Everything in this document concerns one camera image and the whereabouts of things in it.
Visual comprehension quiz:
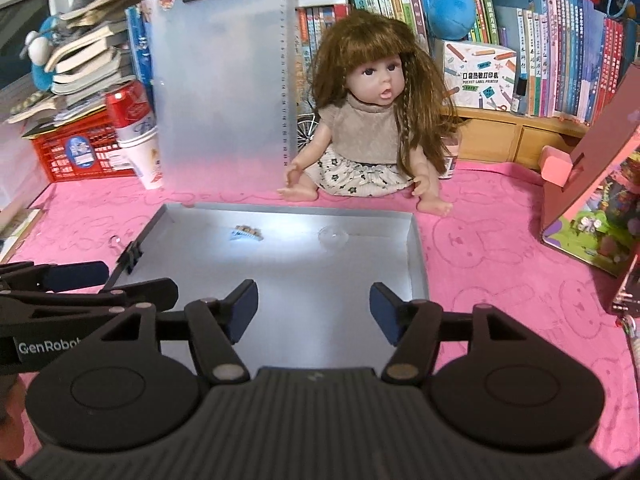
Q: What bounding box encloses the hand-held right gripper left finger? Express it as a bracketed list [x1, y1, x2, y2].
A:
[95, 280, 259, 385]

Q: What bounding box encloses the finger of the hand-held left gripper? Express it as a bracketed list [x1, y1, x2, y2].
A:
[0, 261, 110, 295]
[0, 280, 179, 322]

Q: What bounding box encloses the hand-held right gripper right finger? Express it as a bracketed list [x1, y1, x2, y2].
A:
[369, 282, 538, 385]

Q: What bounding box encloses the white shallow cardboard box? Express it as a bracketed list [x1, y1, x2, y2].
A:
[100, 202, 431, 361]

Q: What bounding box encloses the black binder clip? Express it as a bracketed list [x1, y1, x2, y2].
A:
[106, 234, 146, 276]

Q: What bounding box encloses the flat lying book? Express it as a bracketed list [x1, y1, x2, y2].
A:
[0, 205, 46, 261]

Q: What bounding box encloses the clear plastic dome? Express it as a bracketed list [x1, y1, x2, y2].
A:
[318, 226, 349, 252]

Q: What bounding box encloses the red plastic crate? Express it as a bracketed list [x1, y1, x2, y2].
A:
[31, 107, 138, 183]

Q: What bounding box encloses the pink rabbit print towel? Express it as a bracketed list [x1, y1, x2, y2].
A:
[0, 160, 640, 466]

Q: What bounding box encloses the white paper cup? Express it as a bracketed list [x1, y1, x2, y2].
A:
[117, 127, 164, 191]

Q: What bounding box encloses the translucent storage box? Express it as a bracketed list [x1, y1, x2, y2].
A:
[0, 77, 51, 208]

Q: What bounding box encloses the small white red jar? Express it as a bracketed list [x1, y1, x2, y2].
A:
[442, 145, 461, 181]

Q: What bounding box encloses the red soda can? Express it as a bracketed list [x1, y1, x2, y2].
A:
[105, 80, 153, 143]

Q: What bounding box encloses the brown-haired baby doll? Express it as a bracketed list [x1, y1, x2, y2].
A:
[277, 14, 461, 217]

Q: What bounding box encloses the small metal bicycle model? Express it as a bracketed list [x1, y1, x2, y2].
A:
[296, 112, 321, 148]

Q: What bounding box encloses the wooden drawer unit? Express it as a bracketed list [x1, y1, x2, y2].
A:
[447, 105, 588, 171]

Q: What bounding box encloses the stack of worn books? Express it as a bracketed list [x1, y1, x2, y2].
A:
[7, 0, 133, 126]

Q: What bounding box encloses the small blue white plush toy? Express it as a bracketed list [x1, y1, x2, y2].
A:
[25, 15, 66, 91]

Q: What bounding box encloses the translucent plastic clipboard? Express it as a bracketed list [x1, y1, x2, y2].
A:
[150, 0, 299, 202]

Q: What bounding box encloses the row of blue books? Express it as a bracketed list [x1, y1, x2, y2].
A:
[125, 2, 155, 86]

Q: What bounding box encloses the white box with pencil print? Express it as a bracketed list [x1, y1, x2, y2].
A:
[442, 40, 518, 111]

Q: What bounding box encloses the row of red spine books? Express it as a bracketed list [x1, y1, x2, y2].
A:
[295, 4, 351, 111]

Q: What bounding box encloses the pink cardboard toy house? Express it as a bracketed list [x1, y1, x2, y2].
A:
[539, 60, 640, 278]

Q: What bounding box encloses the large blue plush toy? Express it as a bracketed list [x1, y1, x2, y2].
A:
[427, 0, 481, 41]

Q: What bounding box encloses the row of pastel thin books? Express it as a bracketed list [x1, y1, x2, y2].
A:
[492, 0, 638, 126]

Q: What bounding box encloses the white charging cable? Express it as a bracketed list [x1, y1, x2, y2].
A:
[620, 312, 640, 361]

